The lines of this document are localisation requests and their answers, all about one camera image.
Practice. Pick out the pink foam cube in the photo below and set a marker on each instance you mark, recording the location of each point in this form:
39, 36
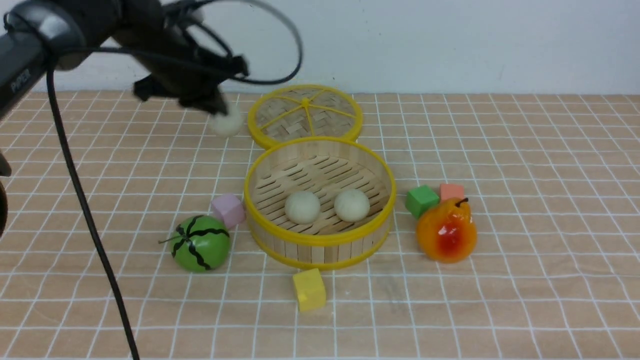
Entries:
229, 209

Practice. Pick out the bamboo steamer tray yellow rim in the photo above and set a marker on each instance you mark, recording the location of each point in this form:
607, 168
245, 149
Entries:
326, 167

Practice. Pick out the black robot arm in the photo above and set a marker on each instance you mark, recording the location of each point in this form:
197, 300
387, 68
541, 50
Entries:
61, 34

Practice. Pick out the orange toy pear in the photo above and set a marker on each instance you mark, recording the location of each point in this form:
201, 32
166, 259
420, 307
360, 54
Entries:
447, 232

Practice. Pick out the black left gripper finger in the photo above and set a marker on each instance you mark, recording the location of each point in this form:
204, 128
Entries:
149, 87

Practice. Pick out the bamboo steamer lid yellow rim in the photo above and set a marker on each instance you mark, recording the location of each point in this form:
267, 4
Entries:
305, 110

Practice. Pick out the white bun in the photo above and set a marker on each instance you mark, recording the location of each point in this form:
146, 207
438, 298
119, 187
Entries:
228, 125
351, 205
302, 207

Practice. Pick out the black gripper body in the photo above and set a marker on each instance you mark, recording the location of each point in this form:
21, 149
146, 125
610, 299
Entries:
157, 35

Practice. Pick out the yellow foam cube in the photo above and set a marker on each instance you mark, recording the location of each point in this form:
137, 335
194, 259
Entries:
310, 290

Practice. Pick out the orange-pink foam cube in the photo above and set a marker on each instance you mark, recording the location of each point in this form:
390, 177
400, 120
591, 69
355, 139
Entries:
450, 190

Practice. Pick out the green foam cube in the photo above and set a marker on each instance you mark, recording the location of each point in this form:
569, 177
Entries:
420, 199

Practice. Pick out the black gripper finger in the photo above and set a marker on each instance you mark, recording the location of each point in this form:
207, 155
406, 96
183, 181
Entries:
202, 87

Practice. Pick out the green toy watermelon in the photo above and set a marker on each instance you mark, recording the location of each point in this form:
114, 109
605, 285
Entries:
200, 243

